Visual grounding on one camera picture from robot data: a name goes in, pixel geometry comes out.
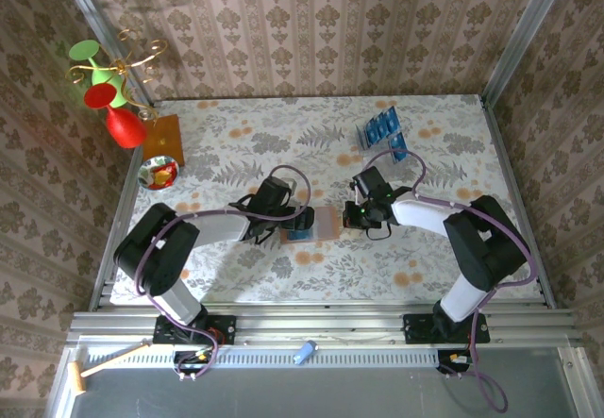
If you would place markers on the blue credit card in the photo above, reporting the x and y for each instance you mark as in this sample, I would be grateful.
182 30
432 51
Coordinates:
382 124
398 142
299 236
392 119
373 131

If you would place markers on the pink card holder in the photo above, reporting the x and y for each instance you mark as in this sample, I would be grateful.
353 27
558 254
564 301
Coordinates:
328 223

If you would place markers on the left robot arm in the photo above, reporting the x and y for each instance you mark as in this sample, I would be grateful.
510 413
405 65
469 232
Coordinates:
222 229

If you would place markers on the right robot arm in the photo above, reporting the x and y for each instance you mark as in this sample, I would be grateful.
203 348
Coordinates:
420 215

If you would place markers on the colourful small bowl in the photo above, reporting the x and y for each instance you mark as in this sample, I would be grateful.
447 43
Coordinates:
158 172

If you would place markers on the orange wooden board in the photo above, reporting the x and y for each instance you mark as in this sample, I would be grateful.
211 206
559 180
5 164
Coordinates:
165 142

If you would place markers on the blue cylinder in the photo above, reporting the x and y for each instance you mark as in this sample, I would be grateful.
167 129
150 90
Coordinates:
304 353

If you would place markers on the red wine glass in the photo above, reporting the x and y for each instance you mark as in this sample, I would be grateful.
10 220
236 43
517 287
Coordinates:
125 128

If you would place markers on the grey metal panel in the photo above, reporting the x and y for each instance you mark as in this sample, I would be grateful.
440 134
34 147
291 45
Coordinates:
330 389

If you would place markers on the black connector box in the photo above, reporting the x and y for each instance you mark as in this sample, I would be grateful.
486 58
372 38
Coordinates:
186 366
446 367

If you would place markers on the green wine glass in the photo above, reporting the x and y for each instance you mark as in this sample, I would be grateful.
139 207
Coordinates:
85 51

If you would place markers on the wooden mallet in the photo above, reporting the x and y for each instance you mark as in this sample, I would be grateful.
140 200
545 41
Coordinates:
78 378

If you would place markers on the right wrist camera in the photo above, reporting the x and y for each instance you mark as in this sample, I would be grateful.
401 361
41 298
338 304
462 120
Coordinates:
356 199

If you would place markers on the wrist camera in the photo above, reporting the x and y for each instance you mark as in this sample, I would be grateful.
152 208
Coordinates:
356 199
291 196

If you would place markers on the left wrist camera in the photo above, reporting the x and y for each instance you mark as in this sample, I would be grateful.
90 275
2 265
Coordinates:
291 196

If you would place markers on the aluminium mounting rail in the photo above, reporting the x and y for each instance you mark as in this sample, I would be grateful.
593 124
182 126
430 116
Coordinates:
321 326

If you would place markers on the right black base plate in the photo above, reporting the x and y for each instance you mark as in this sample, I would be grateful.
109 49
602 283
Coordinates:
415 328

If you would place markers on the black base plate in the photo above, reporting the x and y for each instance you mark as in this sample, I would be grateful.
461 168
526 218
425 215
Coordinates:
224 328
415 328

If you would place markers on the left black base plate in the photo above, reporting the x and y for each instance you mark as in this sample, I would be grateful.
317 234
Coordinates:
224 328

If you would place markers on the aluminium table side rail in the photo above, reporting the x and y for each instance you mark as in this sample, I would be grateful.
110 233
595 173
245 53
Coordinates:
502 154
125 196

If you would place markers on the aluminium frame post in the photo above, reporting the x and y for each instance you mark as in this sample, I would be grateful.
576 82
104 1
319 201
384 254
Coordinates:
526 31
94 17

